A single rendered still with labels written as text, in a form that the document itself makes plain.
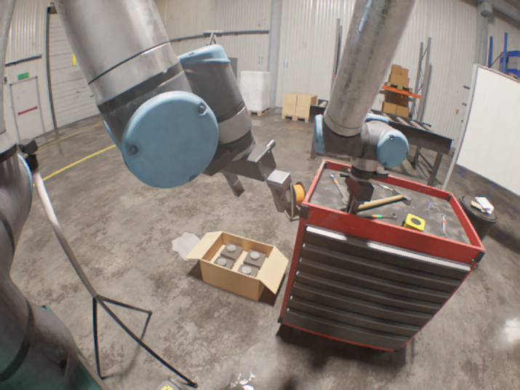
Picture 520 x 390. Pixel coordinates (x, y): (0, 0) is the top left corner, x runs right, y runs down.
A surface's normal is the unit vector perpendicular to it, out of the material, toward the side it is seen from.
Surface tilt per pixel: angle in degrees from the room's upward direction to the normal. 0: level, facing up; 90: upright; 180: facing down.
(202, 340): 0
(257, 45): 90
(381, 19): 125
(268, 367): 0
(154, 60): 82
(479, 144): 90
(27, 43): 90
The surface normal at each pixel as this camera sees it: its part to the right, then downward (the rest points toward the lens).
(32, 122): 0.92, 0.24
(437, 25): -0.39, 0.45
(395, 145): -0.01, 0.50
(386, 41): -0.08, 0.92
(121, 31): 0.51, 0.48
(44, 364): 0.96, -0.27
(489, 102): -0.74, 0.31
